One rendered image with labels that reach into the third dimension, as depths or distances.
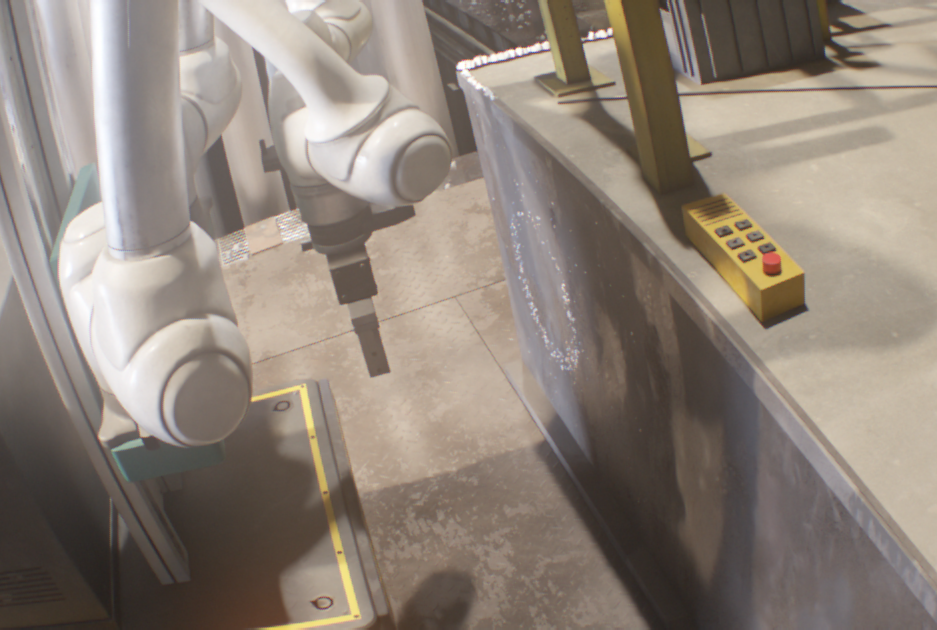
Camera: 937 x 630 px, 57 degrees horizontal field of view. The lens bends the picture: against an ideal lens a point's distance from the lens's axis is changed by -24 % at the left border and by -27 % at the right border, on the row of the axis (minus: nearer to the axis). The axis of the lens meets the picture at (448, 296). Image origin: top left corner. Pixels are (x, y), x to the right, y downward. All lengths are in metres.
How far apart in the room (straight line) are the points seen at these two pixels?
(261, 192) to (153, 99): 2.56
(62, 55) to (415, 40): 1.26
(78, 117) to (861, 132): 2.50
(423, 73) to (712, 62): 1.71
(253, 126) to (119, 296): 2.45
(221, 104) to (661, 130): 0.74
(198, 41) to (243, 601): 0.93
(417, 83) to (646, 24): 2.11
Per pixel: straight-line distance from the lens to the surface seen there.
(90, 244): 1.19
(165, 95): 0.98
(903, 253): 1.39
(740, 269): 1.27
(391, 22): 3.43
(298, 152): 1.24
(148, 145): 0.98
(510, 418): 2.34
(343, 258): 1.32
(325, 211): 1.30
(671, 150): 1.52
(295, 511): 1.74
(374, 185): 1.11
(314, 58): 1.10
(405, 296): 2.83
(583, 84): 1.95
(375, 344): 1.35
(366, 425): 2.42
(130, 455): 1.30
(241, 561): 1.67
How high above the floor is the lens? 1.42
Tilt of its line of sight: 31 degrees down
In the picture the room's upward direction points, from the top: 13 degrees counter-clockwise
